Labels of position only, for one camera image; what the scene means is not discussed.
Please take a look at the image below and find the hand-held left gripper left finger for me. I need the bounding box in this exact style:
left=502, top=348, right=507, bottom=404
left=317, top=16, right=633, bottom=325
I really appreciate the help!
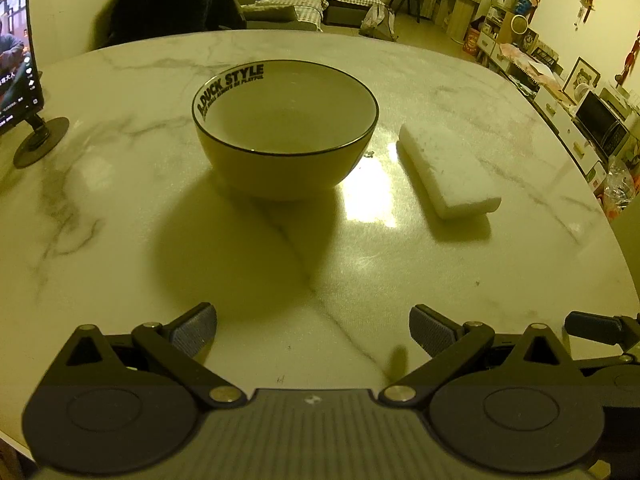
left=64, top=302, right=247, bottom=406

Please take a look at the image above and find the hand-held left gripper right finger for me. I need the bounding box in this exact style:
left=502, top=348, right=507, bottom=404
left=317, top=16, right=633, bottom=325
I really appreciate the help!
left=378, top=303, right=581, bottom=406

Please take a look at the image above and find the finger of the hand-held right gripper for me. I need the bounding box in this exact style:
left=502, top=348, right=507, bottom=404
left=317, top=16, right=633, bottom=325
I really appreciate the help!
left=564, top=310, right=640, bottom=377

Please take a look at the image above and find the white sponge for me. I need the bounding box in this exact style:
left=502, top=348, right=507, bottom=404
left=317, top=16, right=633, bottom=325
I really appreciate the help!
left=398, top=122, right=502, bottom=220

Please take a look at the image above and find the yellow white ceramic bowl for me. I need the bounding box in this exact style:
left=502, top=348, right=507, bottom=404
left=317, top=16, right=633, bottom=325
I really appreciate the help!
left=191, top=59, right=379, bottom=202

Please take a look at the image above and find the clear plastic bag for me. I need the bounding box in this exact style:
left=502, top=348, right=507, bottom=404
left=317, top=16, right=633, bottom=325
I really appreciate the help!
left=597, top=152, right=640, bottom=221

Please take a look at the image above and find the white drawer cabinet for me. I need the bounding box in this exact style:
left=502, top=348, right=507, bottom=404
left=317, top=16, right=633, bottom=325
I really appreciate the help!
left=530, top=85, right=608, bottom=181

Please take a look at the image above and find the black microwave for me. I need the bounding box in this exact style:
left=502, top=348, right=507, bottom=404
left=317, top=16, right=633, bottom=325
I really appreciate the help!
left=575, top=91, right=631, bottom=159

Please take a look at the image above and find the white printer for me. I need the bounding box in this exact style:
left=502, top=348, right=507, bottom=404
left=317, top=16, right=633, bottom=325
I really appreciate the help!
left=599, top=87, right=640, bottom=121

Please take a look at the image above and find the black phone stand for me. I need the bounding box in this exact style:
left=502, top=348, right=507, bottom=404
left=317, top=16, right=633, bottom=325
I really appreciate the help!
left=12, top=110, right=71, bottom=170

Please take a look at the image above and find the framed portrait picture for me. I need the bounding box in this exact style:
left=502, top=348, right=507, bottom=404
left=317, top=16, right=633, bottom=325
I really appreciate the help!
left=569, top=57, right=601, bottom=100

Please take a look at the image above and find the pink cloth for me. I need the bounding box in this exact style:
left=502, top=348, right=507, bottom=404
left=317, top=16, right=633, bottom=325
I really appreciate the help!
left=500, top=42, right=566, bottom=92

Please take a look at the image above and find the white low cabinet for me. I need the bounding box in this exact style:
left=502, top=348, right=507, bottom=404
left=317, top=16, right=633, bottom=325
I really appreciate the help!
left=475, top=30, right=541, bottom=86

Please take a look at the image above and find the grey backpack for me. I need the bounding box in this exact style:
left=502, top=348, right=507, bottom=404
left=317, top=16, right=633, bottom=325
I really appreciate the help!
left=361, top=4, right=398, bottom=41

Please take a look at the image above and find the wooden shelf unit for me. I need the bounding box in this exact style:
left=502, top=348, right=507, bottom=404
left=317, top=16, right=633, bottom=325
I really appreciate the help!
left=440, top=0, right=483, bottom=43

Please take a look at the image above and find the smartphone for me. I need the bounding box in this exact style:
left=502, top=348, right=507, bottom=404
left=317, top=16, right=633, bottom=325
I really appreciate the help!
left=0, top=0, right=46, bottom=137

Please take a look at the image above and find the black dining chair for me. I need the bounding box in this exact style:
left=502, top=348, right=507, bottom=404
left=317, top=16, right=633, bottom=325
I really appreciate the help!
left=217, top=0, right=247, bottom=31

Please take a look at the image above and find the grey cushion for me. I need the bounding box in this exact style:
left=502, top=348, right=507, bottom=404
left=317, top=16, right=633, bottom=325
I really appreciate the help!
left=240, top=5, right=297, bottom=23

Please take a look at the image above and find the black fluffy coat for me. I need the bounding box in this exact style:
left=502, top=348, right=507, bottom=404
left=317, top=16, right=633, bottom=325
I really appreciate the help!
left=107, top=0, right=241, bottom=48

